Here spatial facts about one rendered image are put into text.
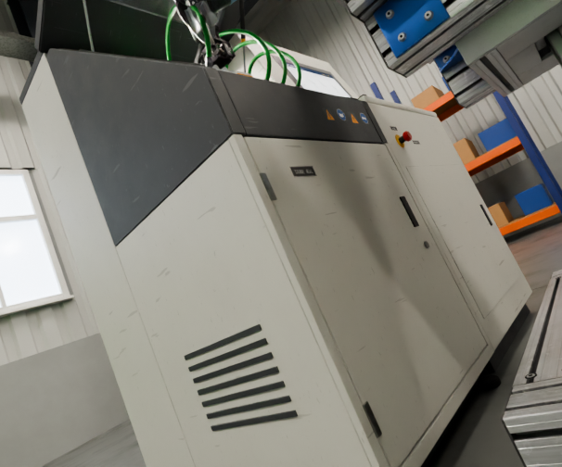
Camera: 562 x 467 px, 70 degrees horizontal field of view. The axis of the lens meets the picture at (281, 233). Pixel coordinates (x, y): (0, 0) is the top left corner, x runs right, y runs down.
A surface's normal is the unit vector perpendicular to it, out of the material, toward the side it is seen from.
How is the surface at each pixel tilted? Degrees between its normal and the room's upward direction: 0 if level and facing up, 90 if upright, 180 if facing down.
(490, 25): 90
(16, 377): 90
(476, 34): 90
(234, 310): 90
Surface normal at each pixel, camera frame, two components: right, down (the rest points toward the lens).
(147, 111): -0.64, 0.14
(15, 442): 0.69, -0.41
